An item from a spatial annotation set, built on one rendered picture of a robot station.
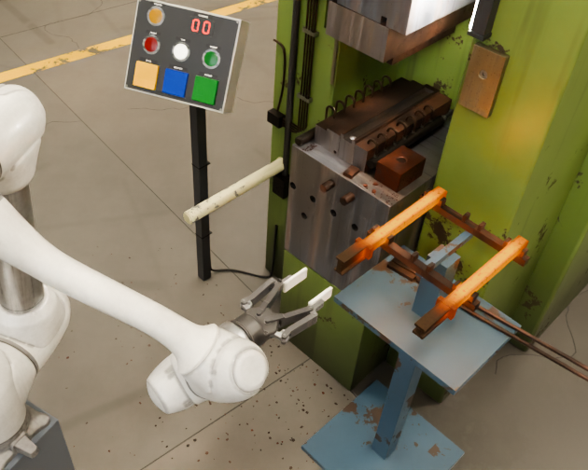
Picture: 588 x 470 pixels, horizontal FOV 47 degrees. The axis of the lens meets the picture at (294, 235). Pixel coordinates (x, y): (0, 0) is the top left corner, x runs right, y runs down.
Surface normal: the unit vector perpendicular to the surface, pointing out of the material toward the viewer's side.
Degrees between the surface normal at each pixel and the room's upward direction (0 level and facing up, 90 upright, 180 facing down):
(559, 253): 90
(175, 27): 60
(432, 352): 0
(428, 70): 90
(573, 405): 0
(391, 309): 0
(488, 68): 90
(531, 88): 90
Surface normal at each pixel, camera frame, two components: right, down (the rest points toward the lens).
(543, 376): 0.07, -0.72
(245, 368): 0.64, -0.08
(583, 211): -0.70, 0.47
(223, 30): -0.26, 0.19
